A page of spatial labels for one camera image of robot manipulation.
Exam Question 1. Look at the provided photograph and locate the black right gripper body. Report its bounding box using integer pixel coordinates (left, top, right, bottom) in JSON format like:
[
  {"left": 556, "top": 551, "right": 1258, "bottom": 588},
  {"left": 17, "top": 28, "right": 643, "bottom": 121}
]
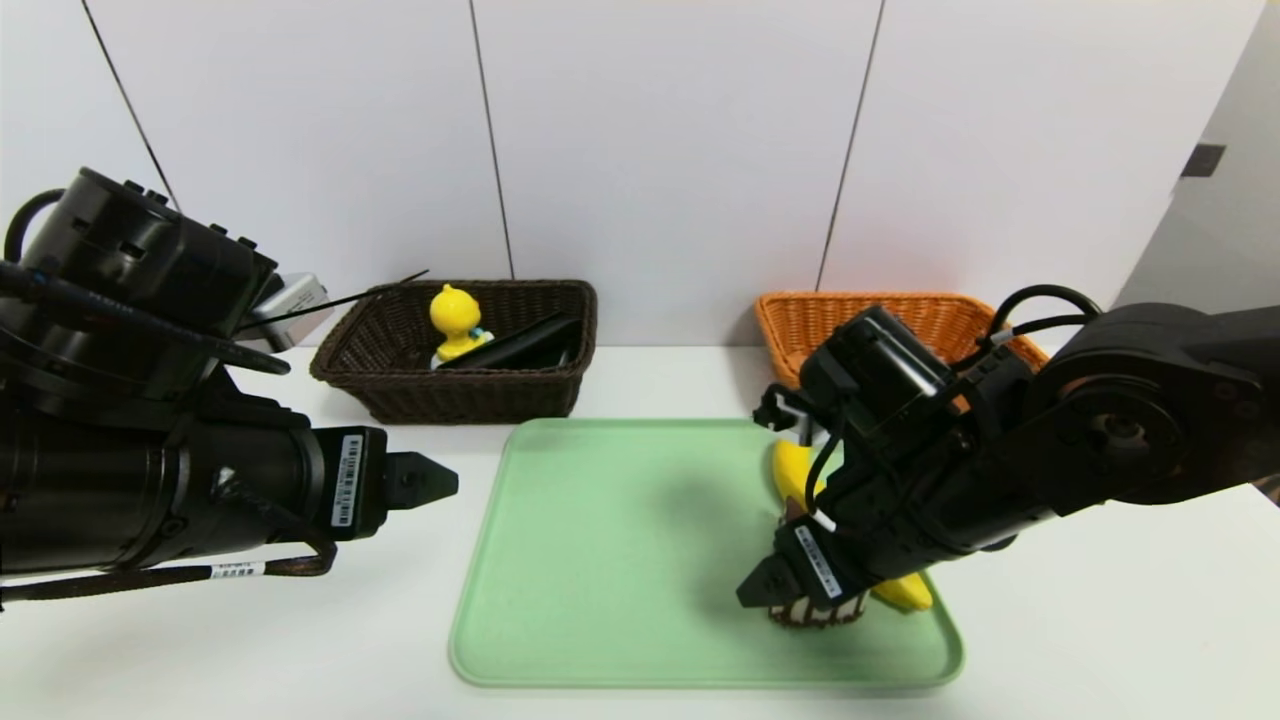
[{"left": 772, "top": 470, "right": 949, "bottom": 612}]

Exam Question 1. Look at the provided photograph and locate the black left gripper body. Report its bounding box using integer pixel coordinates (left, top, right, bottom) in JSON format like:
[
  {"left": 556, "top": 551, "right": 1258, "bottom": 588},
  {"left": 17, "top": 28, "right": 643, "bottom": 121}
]
[{"left": 146, "top": 410, "right": 389, "bottom": 564}]

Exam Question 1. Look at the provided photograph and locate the chocolate blueberry cake slice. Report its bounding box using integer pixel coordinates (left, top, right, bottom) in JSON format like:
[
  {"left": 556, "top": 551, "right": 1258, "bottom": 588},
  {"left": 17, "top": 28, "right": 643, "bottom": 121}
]
[{"left": 767, "top": 590, "right": 869, "bottom": 629}]

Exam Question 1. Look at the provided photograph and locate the black leather glasses case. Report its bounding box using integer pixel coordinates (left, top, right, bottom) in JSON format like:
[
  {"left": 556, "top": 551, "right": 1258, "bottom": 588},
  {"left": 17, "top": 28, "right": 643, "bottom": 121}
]
[{"left": 440, "top": 313, "right": 571, "bottom": 371}]

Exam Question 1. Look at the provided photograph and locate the yellow duck toy figure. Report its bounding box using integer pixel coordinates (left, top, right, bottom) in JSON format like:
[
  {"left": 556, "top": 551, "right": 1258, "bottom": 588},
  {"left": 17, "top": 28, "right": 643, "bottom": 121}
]
[{"left": 429, "top": 284, "right": 495, "bottom": 369}]

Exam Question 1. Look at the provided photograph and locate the dark brown wicker basket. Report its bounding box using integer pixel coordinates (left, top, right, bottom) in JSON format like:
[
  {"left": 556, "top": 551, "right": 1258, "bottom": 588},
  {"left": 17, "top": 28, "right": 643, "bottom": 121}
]
[{"left": 311, "top": 281, "right": 598, "bottom": 425}]

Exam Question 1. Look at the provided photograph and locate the orange wicker basket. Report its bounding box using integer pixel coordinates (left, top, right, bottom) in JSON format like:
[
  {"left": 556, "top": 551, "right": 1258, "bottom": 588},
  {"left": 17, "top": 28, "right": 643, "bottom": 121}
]
[{"left": 754, "top": 292, "right": 1051, "bottom": 391}]

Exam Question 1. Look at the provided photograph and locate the yellow banana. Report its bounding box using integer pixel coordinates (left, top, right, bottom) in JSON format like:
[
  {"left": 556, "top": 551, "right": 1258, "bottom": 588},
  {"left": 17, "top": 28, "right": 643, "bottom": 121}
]
[{"left": 770, "top": 438, "right": 933, "bottom": 613}]

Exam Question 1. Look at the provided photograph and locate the green plastic tray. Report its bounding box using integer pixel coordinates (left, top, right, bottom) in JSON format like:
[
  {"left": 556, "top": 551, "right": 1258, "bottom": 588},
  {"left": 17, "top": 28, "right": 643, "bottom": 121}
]
[{"left": 447, "top": 417, "right": 965, "bottom": 688}]

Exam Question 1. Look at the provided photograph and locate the thin black zip tie tail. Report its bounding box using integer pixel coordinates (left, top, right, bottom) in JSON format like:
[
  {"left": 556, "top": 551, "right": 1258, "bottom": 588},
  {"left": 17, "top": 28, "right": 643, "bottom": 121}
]
[{"left": 235, "top": 268, "right": 431, "bottom": 333}]

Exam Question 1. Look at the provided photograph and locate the black cable white tag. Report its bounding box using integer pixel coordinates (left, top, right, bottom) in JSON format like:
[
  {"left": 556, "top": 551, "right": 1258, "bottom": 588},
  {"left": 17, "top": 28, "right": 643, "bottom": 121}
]
[{"left": 0, "top": 540, "right": 338, "bottom": 603}]

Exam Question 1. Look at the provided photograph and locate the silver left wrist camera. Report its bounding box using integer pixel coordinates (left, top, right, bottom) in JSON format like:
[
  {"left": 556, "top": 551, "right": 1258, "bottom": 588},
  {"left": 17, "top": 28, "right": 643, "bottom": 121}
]
[{"left": 248, "top": 273, "right": 333, "bottom": 353}]

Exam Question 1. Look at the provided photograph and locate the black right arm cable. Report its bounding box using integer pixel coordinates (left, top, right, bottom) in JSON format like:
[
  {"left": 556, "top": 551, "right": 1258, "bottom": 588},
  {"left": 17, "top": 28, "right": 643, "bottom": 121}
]
[{"left": 985, "top": 284, "right": 1103, "bottom": 348}]

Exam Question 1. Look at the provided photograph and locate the black camera cable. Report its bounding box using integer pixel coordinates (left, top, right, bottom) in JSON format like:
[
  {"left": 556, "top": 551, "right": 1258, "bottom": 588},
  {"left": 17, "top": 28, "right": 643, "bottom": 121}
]
[{"left": 3, "top": 188, "right": 66, "bottom": 263}]

